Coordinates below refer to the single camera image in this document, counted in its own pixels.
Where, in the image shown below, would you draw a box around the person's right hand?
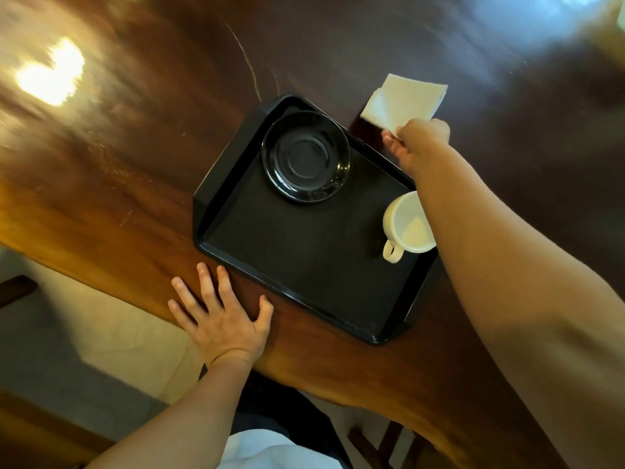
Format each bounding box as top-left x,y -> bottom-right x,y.
382,118 -> 451,179

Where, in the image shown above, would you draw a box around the person's left hand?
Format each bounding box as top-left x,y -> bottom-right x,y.
168,263 -> 274,369

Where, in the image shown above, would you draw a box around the white paper napkin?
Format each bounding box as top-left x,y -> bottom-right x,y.
360,73 -> 448,140

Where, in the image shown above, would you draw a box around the person's left forearm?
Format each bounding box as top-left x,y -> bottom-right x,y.
84,352 -> 256,469

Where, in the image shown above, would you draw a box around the person's right forearm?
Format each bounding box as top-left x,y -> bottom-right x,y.
413,142 -> 625,469

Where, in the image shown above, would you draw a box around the black plastic tray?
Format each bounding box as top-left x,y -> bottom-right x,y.
192,94 -> 440,346

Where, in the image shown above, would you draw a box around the black glossy saucer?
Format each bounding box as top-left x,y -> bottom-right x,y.
261,110 -> 351,204

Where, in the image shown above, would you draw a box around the white ceramic cup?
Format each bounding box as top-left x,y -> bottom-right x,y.
382,191 -> 437,264

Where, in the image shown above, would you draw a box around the person's dark trousers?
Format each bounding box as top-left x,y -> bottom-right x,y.
199,364 -> 354,469

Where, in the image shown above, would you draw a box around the person's white shirt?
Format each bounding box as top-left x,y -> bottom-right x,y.
217,429 -> 343,469

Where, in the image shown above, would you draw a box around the wooden stool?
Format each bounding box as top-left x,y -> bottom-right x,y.
347,419 -> 442,469

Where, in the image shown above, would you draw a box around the wooden bench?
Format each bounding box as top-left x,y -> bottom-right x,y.
0,388 -> 117,469

